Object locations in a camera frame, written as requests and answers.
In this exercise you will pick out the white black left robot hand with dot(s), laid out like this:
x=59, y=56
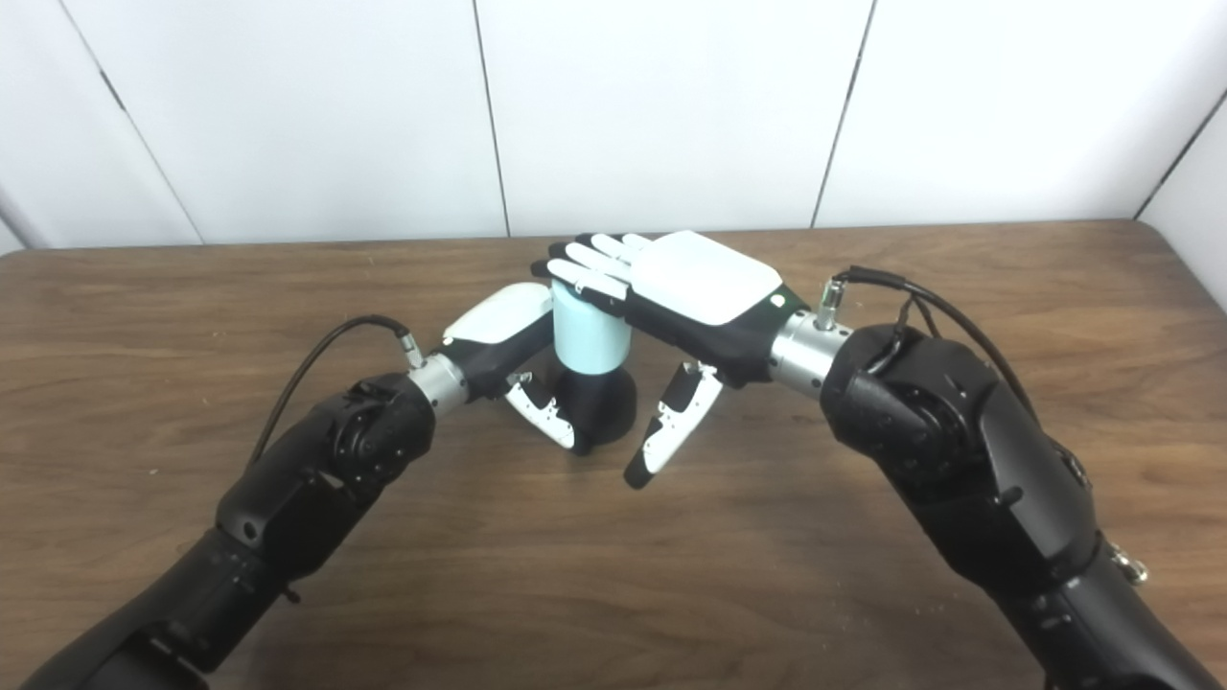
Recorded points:
x=494, y=316

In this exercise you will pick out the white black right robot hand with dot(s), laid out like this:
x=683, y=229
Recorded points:
x=705, y=283

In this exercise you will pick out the light blue cup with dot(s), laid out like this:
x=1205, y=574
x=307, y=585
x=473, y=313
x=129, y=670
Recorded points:
x=587, y=335

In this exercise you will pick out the black flask-shaped vase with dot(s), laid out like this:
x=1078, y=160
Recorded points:
x=599, y=407

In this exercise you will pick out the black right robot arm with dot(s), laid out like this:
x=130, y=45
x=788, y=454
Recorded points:
x=959, y=441

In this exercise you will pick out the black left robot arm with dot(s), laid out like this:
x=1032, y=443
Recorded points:
x=307, y=489

